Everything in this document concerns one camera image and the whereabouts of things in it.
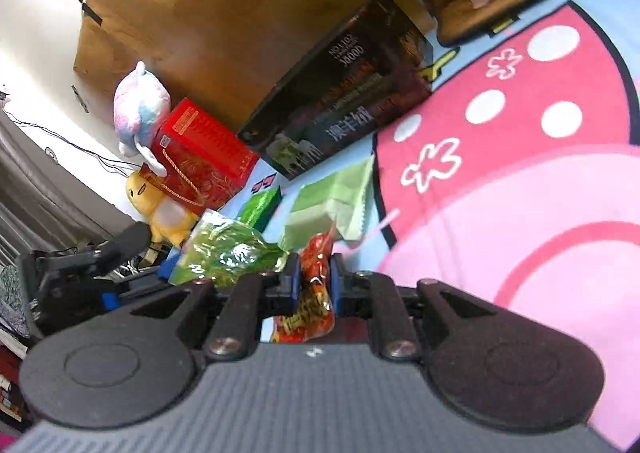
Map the wooden headboard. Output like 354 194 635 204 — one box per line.
73 0 436 126

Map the black tape strip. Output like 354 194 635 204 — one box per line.
71 84 91 114
74 0 104 26

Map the shiny green snack packet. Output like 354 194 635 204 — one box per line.
237 187 282 229

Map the clear green pickle packet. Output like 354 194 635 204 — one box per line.
169 210 291 287

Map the black sheep print box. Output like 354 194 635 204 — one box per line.
237 0 435 181

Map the pale green snack packet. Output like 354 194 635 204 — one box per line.
280 203 336 252
292 155 377 241

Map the cartoon pig printed blanket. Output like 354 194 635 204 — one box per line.
220 0 640 451

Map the yellow plush toy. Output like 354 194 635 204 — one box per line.
125 170 201 249

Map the black wall cable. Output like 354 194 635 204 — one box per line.
0 108 137 174

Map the pastel plush toy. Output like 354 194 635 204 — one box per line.
112 61 173 177

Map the red snack packet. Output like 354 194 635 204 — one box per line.
272 228 337 344

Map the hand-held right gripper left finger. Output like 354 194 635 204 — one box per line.
130 253 302 363

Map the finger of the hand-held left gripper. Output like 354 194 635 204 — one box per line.
97 283 132 314

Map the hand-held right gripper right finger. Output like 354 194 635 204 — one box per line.
330 253 506 362

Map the red gift bag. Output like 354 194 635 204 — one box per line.
142 98 261 216

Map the grey curtain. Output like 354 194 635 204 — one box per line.
0 115 137 266

